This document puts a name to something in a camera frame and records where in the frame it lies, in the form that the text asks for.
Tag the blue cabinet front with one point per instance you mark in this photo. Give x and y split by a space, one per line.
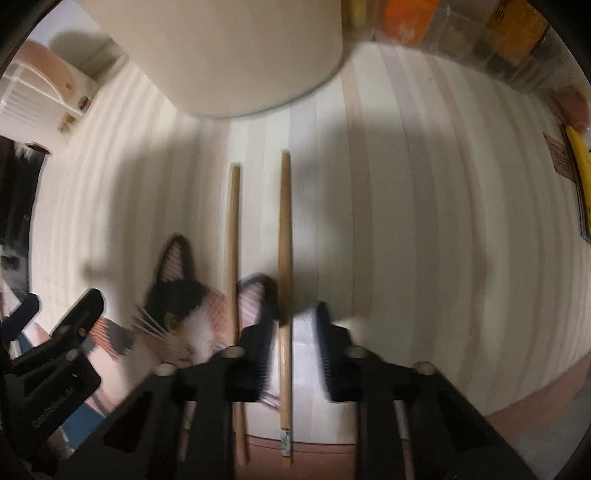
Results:
80 425

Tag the striped table mat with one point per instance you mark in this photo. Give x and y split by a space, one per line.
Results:
427 213

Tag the cat shaped knitted coaster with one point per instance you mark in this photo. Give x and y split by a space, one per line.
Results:
181 322

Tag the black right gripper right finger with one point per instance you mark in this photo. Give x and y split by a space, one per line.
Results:
350 370

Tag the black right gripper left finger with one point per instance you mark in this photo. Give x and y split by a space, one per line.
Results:
241 370

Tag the pink white electric kettle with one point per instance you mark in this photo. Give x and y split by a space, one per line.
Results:
43 98

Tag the light wooden chopstick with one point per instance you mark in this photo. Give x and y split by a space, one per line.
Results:
232 264
285 287

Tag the cream utensil holder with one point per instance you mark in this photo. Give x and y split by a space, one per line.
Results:
227 58

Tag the black induction cooktop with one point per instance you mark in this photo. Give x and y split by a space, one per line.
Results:
21 166

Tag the orange labelled sauce bottle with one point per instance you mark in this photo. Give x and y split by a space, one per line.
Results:
407 21

